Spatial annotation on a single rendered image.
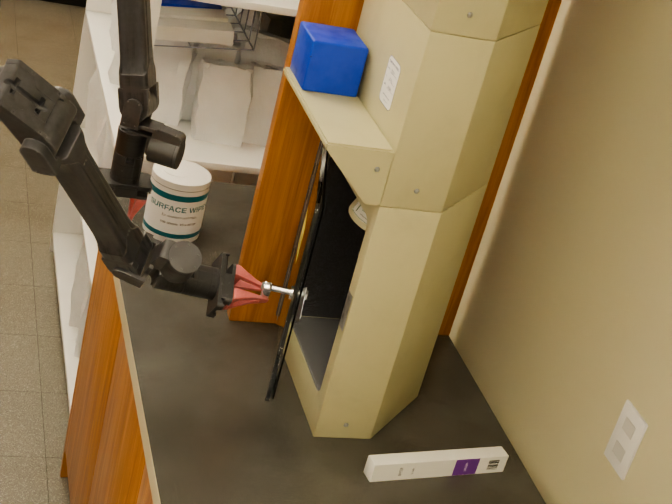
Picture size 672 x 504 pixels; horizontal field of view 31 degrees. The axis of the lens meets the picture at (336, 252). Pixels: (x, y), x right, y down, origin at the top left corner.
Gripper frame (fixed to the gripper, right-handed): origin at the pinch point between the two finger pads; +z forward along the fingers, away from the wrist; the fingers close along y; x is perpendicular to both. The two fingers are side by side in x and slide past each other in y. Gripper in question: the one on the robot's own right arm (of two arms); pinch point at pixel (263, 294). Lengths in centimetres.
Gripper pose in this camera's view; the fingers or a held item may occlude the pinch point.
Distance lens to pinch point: 211.3
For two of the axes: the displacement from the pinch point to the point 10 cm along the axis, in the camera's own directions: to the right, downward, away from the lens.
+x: -3.9, 3.4, 8.6
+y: 0.7, -9.2, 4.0
